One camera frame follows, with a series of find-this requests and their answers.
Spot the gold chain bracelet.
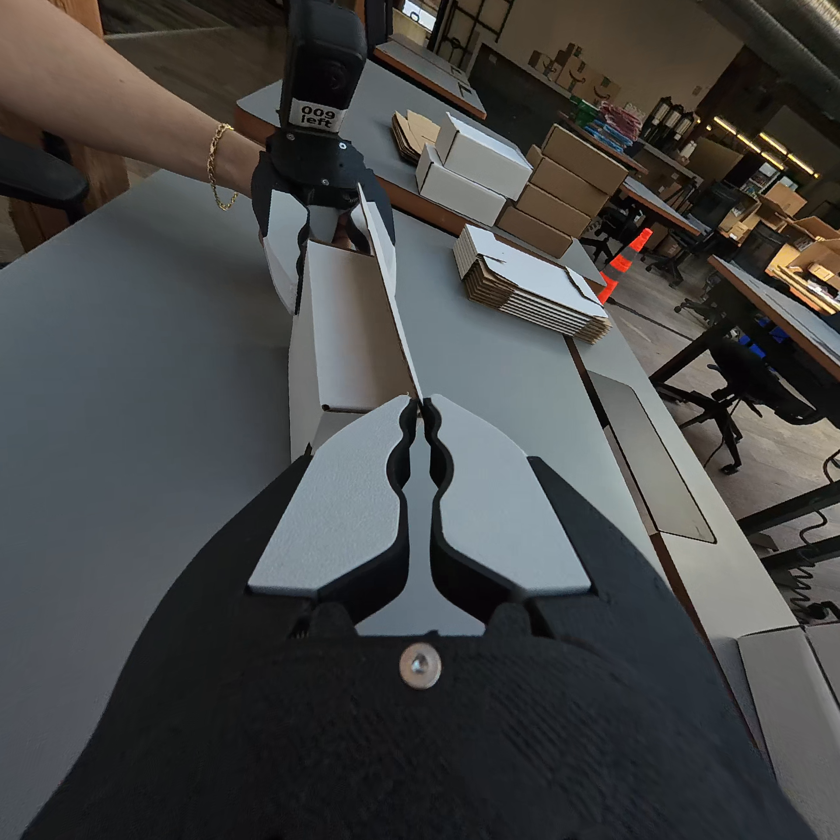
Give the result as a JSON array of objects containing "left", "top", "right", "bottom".
[{"left": 206, "top": 122, "right": 236, "bottom": 211}]

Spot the person's left forearm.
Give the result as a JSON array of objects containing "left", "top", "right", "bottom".
[{"left": 0, "top": 0, "right": 266, "bottom": 198}]

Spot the stack of flat brown cardboard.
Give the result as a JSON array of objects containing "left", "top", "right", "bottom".
[{"left": 392, "top": 108, "right": 442, "bottom": 167}]

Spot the black office chair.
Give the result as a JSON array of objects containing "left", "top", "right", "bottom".
[
  {"left": 676, "top": 338, "right": 824, "bottom": 475},
  {"left": 579, "top": 203, "right": 643, "bottom": 265},
  {"left": 646, "top": 220, "right": 719, "bottom": 293},
  {"left": 0, "top": 134, "right": 91, "bottom": 225}
]

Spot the stack of flat white cardboard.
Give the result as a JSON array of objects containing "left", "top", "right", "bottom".
[{"left": 453, "top": 223, "right": 613, "bottom": 346}]

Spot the grey desk with black legs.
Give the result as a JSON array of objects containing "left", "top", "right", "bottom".
[
  {"left": 617, "top": 174, "right": 708, "bottom": 260},
  {"left": 650, "top": 255, "right": 840, "bottom": 473}
]

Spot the metal air duct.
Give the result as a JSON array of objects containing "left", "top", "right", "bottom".
[{"left": 740, "top": 0, "right": 840, "bottom": 88}]

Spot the orange traffic cone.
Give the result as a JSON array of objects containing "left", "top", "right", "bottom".
[{"left": 598, "top": 227, "right": 655, "bottom": 305}]

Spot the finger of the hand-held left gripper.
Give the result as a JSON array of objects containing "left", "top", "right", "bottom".
[
  {"left": 261, "top": 189, "right": 311, "bottom": 317},
  {"left": 348, "top": 184, "right": 400, "bottom": 293}
]

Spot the open brown cardboard box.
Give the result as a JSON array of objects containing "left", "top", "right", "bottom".
[
  {"left": 764, "top": 217, "right": 840, "bottom": 312},
  {"left": 718, "top": 182, "right": 809, "bottom": 240}
]

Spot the brown shipping box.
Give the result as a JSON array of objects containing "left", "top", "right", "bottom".
[
  {"left": 563, "top": 56, "right": 622, "bottom": 106},
  {"left": 528, "top": 42, "right": 582, "bottom": 77}
]

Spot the white folding cardboard box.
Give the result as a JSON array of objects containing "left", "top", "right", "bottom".
[{"left": 289, "top": 184, "right": 426, "bottom": 463}]

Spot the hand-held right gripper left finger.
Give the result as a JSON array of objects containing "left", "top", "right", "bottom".
[{"left": 247, "top": 395, "right": 420, "bottom": 623}]

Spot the stack of coloured packets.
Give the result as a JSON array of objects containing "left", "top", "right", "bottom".
[{"left": 571, "top": 98, "right": 648, "bottom": 143}]

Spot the coiled black cable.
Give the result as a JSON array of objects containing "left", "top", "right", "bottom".
[{"left": 784, "top": 512, "right": 840, "bottom": 626}]

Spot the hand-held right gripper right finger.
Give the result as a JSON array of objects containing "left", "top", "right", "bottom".
[{"left": 422, "top": 392, "right": 593, "bottom": 623}]

